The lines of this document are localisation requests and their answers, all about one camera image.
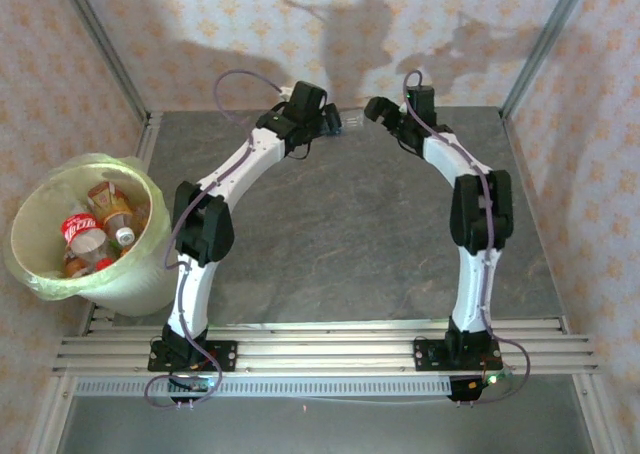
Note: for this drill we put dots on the clear bottle green label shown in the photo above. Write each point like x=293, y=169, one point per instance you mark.
x=117, y=247

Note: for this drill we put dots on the aluminium frame leg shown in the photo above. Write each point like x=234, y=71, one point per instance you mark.
x=47, y=419
x=595, y=419

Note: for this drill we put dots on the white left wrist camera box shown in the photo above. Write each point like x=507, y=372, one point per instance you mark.
x=285, y=93

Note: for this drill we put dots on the bottle with orange label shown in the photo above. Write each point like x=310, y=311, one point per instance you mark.
x=75, y=268

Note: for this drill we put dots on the aluminium frame post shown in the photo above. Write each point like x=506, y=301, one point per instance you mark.
x=545, y=39
x=100, y=44

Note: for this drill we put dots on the clear bottle red cola label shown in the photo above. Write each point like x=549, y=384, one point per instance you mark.
x=80, y=229

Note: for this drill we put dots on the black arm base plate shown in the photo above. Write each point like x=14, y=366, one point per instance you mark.
x=427, y=355
x=225, y=356

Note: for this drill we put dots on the red bottle cap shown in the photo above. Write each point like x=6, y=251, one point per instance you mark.
x=106, y=264

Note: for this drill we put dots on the tea bottle red yellow label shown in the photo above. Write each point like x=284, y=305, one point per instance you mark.
x=107, y=199

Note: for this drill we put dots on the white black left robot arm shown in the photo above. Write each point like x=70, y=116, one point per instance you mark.
x=192, y=294

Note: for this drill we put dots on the clear bottle blue label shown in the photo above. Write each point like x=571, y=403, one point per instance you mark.
x=352, y=122

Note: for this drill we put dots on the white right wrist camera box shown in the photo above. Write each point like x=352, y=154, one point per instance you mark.
x=402, y=108

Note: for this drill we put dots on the black controller board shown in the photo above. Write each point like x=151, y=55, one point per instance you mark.
x=475, y=386
x=192, y=385

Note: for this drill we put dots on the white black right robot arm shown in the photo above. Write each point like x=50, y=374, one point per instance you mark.
x=475, y=289

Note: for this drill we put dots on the white plastic waste bin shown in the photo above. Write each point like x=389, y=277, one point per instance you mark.
x=145, y=289

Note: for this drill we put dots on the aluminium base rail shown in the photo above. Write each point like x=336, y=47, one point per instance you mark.
x=325, y=349

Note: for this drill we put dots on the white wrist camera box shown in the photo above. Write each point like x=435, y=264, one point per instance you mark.
x=402, y=108
x=285, y=93

